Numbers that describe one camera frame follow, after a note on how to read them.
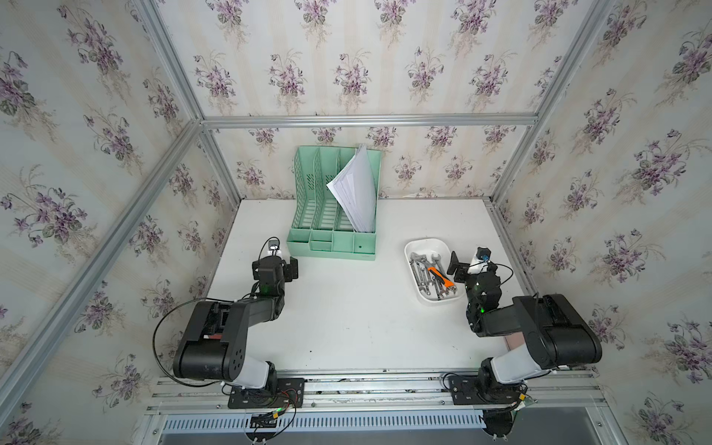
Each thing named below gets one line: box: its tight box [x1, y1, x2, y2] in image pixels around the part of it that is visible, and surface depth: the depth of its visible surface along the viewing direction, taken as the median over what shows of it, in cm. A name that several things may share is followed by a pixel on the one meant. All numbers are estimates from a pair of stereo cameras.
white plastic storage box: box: [403, 238, 466, 305], surface depth 98 cm
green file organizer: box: [286, 146, 382, 261], surface depth 104 cm
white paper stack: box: [326, 143, 377, 233], surface depth 95 cm
